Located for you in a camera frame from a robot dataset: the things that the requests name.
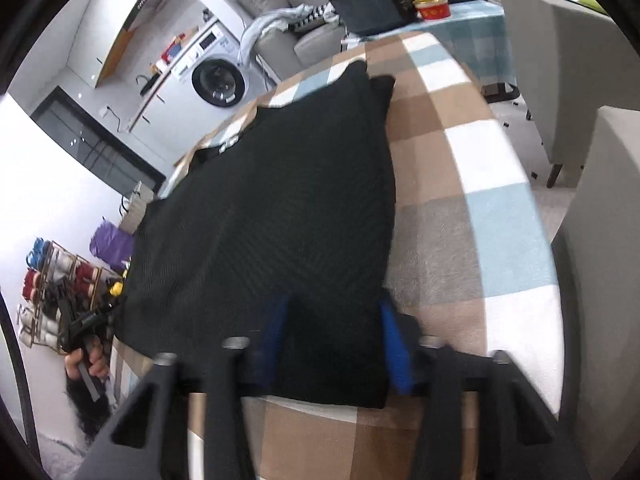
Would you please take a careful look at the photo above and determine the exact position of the white front-load washing machine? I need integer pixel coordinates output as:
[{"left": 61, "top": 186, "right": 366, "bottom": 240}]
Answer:
[{"left": 167, "top": 20, "right": 272, "bottom": 110}]

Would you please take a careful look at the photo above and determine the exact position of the grey chair back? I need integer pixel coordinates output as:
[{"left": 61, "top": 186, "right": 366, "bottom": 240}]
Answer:
[{"left": 551, "top": 106, "right": 639, "bottom": 479}]

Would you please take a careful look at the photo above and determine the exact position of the purple bag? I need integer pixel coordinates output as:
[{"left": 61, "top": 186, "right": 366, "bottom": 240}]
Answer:
[{"left": 89, "top": 219, "right": 134, "bottom": 273}]

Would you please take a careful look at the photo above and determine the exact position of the white kitchen cabinet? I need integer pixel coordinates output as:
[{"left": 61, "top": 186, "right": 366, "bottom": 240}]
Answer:
[{"left": 124, "top": 8, "right": 222, "bottom": 134}]

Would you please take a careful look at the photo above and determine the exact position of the checkered brown blue tablecloth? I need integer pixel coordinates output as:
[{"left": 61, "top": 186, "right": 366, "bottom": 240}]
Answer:
[{"left": 106, "top": 30, "right": 566, "bottom": 480}]

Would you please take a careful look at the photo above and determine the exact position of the black knit t-shirt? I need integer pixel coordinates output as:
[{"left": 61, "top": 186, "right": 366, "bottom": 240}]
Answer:
[{"left": 114, "top": 61, "right": 395, "bottom": 408}]

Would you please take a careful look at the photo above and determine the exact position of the teal checkered small tablecloth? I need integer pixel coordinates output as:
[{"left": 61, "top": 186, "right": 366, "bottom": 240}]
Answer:
[{"left": 342, "top": 0, "right": 516, "bottom": 88}]

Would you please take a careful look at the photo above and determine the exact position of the woven laundry basket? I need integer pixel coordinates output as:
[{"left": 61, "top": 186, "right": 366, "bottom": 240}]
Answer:
[{"left": 118, "top": 182, "right": 155, "bottom": 234}]

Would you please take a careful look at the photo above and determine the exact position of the grey sofa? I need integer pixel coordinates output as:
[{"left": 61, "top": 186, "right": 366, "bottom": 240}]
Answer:
[{"left": 238, "top": 0, "right": 345, "bottom": 80}]

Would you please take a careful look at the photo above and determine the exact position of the person's left hand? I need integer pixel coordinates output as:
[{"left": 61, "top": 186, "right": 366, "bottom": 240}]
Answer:
[{"left": 64, "top": 339, "right": 108, "bottom": 380}]

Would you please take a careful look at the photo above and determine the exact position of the shoe rack with shoes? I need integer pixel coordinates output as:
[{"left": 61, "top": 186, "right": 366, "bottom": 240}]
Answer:
[{"left": 16, "top": 237, "right": 124, "bottom": 354}]

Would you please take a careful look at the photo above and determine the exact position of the red instant noodle cup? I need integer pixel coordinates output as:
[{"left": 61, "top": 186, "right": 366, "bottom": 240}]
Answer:
[{"left": 413, "top": 0, "right": 451, "bottom": 21}]

